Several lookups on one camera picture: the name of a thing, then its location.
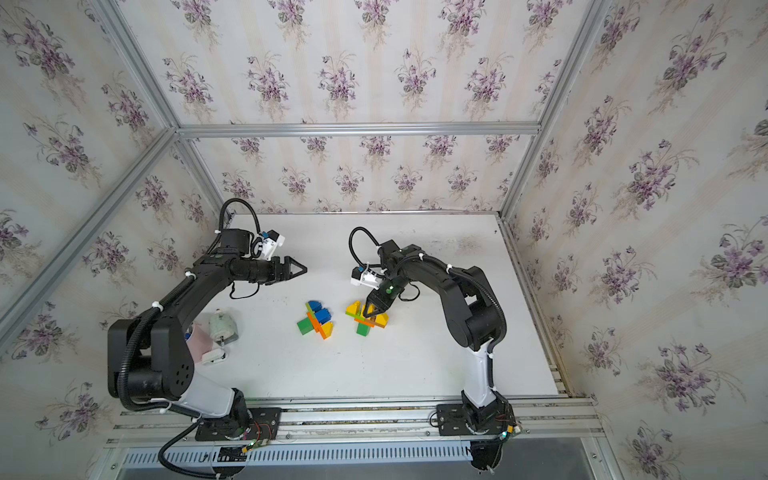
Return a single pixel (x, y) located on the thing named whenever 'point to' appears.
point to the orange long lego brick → (317, 326)
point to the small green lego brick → (305, 326)
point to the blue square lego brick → (323, 315)
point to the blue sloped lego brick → (315, 305)
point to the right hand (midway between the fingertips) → (375, 310)
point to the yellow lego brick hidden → (354, 308)
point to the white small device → (223, 330)
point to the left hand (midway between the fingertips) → (297, 272)
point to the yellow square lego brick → (381, 319)
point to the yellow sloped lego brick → (327, 329)
